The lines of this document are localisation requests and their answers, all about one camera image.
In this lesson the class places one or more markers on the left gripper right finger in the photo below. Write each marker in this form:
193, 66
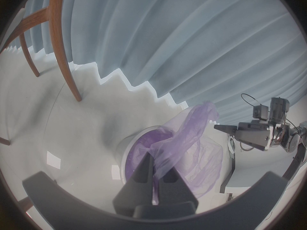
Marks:
177, 190

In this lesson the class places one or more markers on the white trash bin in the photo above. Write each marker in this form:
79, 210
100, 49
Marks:
123, 152

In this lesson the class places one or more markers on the purple plastic bag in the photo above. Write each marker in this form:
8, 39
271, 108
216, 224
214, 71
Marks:
191, 133

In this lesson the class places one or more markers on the pale blue curtain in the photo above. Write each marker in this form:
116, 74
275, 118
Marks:
168, 32

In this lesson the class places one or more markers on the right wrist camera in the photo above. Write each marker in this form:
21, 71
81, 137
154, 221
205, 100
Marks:
260, 111

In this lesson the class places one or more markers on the white chair with wooden legs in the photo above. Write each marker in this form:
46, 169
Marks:
62, 61

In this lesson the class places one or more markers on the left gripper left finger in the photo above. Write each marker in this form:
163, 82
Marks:
136, 190

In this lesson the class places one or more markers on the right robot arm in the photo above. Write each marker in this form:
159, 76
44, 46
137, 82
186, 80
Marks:
293, 142

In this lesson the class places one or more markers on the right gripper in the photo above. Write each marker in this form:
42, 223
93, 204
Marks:
275, 138

